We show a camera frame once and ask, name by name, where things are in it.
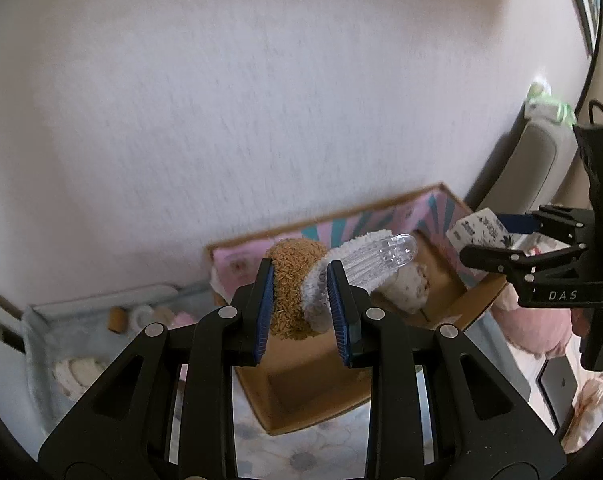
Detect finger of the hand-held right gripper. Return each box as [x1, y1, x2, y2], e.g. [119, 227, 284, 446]
[459, 242, 591, 287]
[496, 204, 595, 244]

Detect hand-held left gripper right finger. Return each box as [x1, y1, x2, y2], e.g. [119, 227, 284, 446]
[326, 260, 567, 480]

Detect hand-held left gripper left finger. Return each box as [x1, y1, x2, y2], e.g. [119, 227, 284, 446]
[38, 258, 275, 480]

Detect grey fuzzy sock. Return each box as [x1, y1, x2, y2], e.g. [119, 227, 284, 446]
[301, 229, 397, 333]

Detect white black printed packet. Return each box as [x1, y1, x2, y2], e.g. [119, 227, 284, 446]
[446, 208, 512, 252]

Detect brown fuzzy sock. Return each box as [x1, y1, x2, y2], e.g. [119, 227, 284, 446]
[266, 240, 328, 341]

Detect cardboard box with pink lining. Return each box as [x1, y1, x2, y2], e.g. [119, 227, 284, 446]
[205, 182, 509, 436]

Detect clear plastic case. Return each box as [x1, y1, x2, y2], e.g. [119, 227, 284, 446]
[341, 233, 417, 291]

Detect white speckled sock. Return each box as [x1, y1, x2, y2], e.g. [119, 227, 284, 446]
[376, 262, 429, 317]

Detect pink plush pillow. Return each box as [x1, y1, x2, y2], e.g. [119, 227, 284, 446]
[491, 285, 585, 359]

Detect white tape roll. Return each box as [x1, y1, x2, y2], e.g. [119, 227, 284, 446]
[132, 305, 155, 331]

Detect dark tablet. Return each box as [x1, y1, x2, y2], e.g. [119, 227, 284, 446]
[536, 357, 581, 432]

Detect pink crumpled blanket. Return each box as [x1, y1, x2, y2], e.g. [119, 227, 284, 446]
[561, 377, 603, 451]

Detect clear plastic storage bin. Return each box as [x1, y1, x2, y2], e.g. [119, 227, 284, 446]
[22, 282, 217, 436]

